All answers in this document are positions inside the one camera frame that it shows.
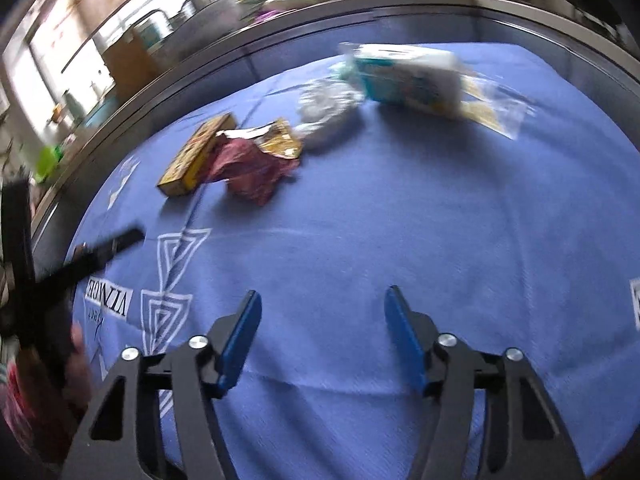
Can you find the crumpled white plastic wrapper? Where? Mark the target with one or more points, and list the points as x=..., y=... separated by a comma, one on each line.
x=325, y=106

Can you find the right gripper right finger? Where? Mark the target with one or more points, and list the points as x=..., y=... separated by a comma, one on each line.
x=524, y=436

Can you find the kitchen counter cabinets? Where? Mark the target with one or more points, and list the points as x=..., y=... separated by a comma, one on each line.
x=605, y=72

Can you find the person's left hand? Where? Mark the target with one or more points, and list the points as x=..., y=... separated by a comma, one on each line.
x=35, y=385

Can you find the red yellow snack wrapper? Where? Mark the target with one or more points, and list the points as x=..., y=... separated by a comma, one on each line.
x=253, y=161

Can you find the white tissue pack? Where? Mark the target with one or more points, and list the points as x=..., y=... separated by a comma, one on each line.
x=425, y=79

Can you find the blue printed tablecloth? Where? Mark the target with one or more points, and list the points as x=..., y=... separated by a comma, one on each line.
x=530, y=242

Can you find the yellow cardboard box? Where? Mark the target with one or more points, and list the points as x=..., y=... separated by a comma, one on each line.
x=183, y=175

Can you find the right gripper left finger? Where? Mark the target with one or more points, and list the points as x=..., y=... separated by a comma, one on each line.
x=154, y=416

